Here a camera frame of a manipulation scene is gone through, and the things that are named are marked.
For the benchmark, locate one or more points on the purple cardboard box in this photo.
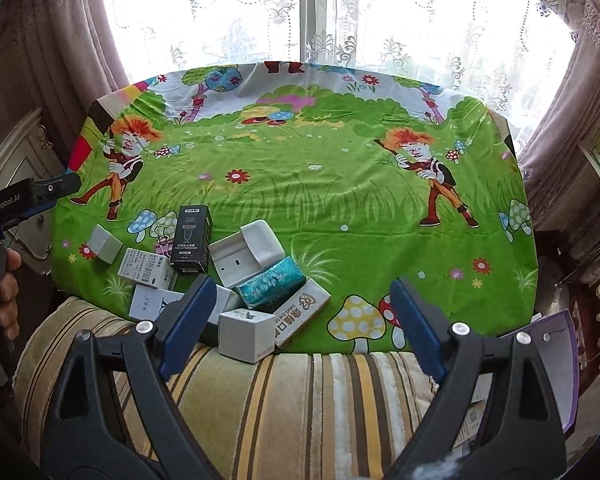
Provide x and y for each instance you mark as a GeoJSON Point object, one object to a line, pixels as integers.
{"type": "Point", "coordinates": [560, 360]}

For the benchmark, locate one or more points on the white shelf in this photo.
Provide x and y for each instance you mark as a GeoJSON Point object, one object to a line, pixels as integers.
{"type": "Point", "coordinates": [591, 162]}

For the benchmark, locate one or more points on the white cube box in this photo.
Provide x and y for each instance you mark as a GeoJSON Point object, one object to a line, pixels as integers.
{"type": "Point", "coordinates": [245, 335]}

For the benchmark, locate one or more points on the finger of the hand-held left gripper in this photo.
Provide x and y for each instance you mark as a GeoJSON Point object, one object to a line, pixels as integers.
{"type": "Point", "coordinates": [35, 209]}
{"type": "Point", "coordinates": [55, 187]}

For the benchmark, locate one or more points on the small white box grey text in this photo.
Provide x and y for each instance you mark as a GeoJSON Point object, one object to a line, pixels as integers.
{"type": "Point", "coordinates": [142, 267]}

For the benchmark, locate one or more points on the teal patterned box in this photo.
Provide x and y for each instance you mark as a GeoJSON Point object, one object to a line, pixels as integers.
{"type": "Point", "coordinates": [270, 282]}

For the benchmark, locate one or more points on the black product box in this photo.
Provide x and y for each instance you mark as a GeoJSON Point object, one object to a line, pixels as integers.
{"type": "Point", "coordinates": [190, 240]}

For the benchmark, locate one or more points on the pink binder clip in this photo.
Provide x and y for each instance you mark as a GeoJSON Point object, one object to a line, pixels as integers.
{"type": "Point", "coordinates": [162, 249]}

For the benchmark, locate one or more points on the small grey-white box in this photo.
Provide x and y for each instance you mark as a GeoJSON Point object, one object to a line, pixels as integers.
{"type": "Point", "coordinates": [104, 246]}

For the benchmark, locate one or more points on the mauve curtain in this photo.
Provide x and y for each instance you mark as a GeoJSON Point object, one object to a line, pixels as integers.
{"type": "Point", "coordinates": [55, 60]}
{"type": "Point", "coordinates": [580, 110]}

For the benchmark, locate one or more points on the cream carved dresser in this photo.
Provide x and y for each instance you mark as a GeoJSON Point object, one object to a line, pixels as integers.
{"type": "Point", "coordinates": [30, 150]}

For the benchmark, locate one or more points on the white box red logo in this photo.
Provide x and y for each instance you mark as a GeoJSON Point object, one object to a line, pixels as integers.
{"type": "Point", "coordinates": [302, 315]}

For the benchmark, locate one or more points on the white box dark script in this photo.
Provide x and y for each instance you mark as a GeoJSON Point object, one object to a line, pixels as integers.
{"type": "Point", "coordinates": [150, 305]}

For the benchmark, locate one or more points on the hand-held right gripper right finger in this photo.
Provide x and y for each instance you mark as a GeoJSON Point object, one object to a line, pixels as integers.
{"type": "Point", "coordinates": [420, 330]}

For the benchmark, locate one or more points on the white lace curtain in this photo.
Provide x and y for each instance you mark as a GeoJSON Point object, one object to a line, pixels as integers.
{"type": "Point", "coordinates": [330, 10]}

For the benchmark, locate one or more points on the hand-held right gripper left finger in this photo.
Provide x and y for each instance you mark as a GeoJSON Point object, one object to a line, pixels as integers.
{"type": "Point", "coordinates": [190, 325]}

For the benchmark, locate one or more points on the white plastic holder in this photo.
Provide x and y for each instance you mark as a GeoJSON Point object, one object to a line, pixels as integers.
{"type": "Point", "coordinates": [240, 260]}

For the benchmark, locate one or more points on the cartoon printed bed sheet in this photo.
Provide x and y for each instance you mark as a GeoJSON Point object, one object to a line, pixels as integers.
{"type": "Point", "coordinates": [305, 185]}

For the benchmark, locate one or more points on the person's left hand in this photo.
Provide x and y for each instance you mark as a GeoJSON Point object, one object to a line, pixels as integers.
{"type": "Point", "coordinates": [11, 300]}

